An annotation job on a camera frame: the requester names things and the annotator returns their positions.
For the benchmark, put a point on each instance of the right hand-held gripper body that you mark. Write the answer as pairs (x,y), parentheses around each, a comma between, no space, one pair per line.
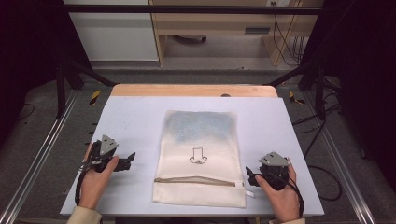
(274,172)

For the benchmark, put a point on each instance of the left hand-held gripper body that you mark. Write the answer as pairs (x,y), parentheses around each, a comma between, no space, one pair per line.
(107,146)

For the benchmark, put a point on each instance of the cream mesh laundry bag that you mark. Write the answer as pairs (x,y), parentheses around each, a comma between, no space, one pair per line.
(199,140)

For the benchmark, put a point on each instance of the person's right hand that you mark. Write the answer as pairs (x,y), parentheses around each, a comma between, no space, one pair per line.
(283,200)

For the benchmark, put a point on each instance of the person's left hand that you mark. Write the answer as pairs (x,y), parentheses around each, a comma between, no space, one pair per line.
(95,186)

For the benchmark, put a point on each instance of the white foam mat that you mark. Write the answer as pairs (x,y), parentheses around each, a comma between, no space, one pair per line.
(130,124)

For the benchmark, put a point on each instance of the yellow black tape strip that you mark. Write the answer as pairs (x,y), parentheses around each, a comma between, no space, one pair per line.
(95,97)
(294,98)

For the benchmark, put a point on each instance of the black metal stand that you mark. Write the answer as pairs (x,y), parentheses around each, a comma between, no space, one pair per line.
(319,90)
(61,90)

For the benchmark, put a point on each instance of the wooden table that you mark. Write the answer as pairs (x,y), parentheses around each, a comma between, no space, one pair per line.
(186,90)

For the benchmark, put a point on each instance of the white cabinet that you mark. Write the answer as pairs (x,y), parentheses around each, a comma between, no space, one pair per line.
(115,34)

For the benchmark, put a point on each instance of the light wooden desk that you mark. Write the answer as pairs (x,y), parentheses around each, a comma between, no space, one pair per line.
(218,28)

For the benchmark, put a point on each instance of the aluminium rail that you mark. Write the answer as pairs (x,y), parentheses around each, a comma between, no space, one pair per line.
(341,168)
(37,158)

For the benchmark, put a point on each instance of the black horizontal frame bar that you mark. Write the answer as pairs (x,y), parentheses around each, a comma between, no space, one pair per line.
(193,9)

